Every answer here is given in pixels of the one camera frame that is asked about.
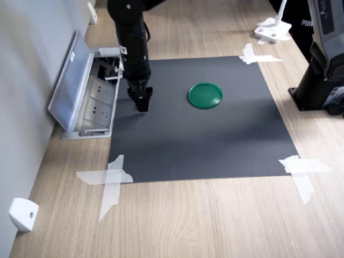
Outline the dark grey mat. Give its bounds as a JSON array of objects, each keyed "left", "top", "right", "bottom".
[{"left": 107, "top": 55, "right": 299, "bottom": 184}]

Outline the round green lid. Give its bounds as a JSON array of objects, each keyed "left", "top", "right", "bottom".
[{"left": 187, "top": 82, "right": 224, "bottom": 110}]

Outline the white tape strip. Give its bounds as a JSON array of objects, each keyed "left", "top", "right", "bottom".
[
  {"left": 238, "top": 54, "right": 284, "bottom": 64},
  {"left": 278, "top": 158, "right": 333, "bottom": 174},
  {"left": 98, "top": 154, "right": 125, "bottom": 223},
  {"left": 242, "top": 42, "right": 255, "bottom": 65},
  {"left": 76, "top": 169, "right": 134, "bottom": 186},
  {"left": 284, "top": 155, "right": 315, "bottom": 205}
]

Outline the white stand with flat foot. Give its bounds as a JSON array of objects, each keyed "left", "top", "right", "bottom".
[{"left": 254, "top": 0, "right": 293, "bottom": 44}]

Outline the person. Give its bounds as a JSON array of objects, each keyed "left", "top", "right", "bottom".
[{"left": 268, "top": 0, "right": 317, "bottom": 64}]

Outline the white power socket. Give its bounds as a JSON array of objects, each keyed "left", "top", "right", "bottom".
[
  {"left": 83, "top": 98, "right": 112, "bottom": 124},
  {"left": 89, "top": 76, "right": 116, "bottom": 103}
]

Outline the black cable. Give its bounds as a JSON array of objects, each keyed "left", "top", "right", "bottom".
[{"left": 143, "top": 20, "right": 151, "bottom": 44}]

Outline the grey cable duct cover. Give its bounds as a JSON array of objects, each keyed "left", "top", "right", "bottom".
[{"left": 47, "top": 29, "right": 95, "bottom": 132}]

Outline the grey cable duct box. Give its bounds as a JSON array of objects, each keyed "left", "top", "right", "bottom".
[{"left": 60, "top": 47, "right": 124, "bottom": 140}]

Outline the white corner bracket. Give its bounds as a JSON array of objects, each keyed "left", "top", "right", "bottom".
[
  {"left": 8, "top": 197, "right": 39, "bottom": 232},
  {"left": 87, "top": 2, "right": 98, "bottom": 25}
]

